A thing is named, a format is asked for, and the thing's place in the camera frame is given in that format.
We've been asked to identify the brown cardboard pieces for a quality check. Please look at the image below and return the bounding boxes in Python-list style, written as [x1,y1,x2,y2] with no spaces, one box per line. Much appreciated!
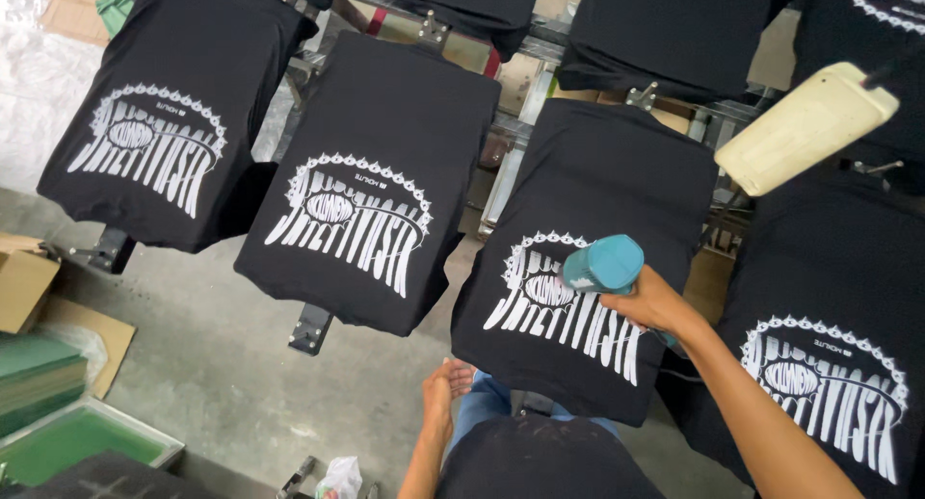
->
[29,0,111,49]

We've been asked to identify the black printed t-shirt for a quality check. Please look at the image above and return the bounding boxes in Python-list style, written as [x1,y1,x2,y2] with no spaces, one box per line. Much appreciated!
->
[451,98,721,428]
[36,0,319,255]
[656,168,925,499]
[233,31,502,338]
[791,0,925,160]

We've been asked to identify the green cloth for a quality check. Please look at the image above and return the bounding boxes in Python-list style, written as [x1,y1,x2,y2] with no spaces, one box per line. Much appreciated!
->
[94,0,136,39]

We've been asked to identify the white plastic bag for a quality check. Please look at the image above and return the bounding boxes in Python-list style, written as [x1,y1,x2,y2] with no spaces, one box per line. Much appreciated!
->
[315,456,364,499]

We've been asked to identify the person's left hand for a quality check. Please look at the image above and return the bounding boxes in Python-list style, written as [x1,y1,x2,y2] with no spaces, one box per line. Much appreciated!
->
[422,358,478,443]

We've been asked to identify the metal printing press frame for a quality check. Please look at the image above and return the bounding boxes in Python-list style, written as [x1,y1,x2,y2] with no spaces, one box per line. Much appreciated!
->
[251,0,803,258]

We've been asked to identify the stack of green screen frames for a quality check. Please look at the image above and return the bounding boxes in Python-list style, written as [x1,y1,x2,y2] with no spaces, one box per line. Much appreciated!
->
[0,332,89,439]

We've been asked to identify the teal heat gun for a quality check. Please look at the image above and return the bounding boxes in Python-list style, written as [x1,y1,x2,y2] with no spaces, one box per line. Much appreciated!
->
[561,235,678,349]

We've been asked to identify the metal bracket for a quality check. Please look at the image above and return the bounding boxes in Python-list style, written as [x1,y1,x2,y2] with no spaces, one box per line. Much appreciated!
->
[275,455,317,499]

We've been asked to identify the person's blue jeans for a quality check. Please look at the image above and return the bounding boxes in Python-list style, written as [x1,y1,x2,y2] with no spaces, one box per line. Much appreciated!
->
[444,371,622,458]

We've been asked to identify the green mesh screen frame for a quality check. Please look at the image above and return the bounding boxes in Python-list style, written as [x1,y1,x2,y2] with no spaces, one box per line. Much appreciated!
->
[0,396,186,490]

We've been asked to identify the flat brown cardboard sheet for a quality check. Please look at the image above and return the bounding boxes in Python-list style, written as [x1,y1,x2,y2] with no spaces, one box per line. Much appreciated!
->
[35,295,137,400]

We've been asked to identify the plain black t-shirt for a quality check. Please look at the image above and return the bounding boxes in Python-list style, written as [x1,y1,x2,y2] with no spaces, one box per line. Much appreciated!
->
[558,0,812,103]
[367,0,549,64]

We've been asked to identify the person's black shirt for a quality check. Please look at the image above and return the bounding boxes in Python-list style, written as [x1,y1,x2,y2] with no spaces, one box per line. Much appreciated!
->
[434,414,667,499]

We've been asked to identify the brown cardboard box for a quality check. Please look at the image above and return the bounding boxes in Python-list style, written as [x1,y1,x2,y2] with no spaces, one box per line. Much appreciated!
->
[0,232,62,334]

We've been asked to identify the person's right hand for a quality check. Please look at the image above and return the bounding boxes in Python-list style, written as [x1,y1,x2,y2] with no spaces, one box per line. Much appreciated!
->
[600,265,714,341]

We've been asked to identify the white plastic sheet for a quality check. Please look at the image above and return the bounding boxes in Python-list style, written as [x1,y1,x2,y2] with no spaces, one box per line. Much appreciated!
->
[0,0,104,197]

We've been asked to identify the dark mesh screen frame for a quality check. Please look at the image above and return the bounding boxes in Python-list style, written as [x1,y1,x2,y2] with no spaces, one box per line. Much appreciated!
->
[13,451,221,499]

